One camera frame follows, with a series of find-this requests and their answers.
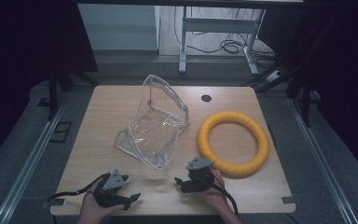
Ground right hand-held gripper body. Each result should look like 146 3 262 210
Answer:
185 156 216 191

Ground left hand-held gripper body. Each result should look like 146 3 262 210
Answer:
93 168 130 209

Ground yellow foam ring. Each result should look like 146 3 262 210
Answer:
197 111 270 179

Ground clear plastic zipper bag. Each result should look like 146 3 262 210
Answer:
114 74 190 171

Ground person's right hand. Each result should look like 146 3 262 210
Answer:
195 169 228 212

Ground person's left hand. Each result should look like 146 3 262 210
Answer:
78 181 126 219

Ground black tape floor square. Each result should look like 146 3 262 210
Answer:
48 120 73 145

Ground black metal stand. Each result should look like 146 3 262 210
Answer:
36 60 101 121
239 59 321 128

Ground white power strip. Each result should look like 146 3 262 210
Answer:
265 69 284 84

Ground dark curtain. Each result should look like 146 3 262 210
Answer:
257 0 358 185
0 0 99 172

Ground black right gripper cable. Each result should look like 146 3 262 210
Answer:
210 182 241 217

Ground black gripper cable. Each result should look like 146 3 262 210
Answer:
210 182 241 217
45 173 112 202

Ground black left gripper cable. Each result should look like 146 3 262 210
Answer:
45 173 112 202

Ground silver metal floor rail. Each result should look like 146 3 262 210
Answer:
0 92 71 224
287 96 358 224

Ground black coiled floor cables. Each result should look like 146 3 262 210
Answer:
173 7 277 63

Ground white metal desk frame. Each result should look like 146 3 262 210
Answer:
178 5 267 77

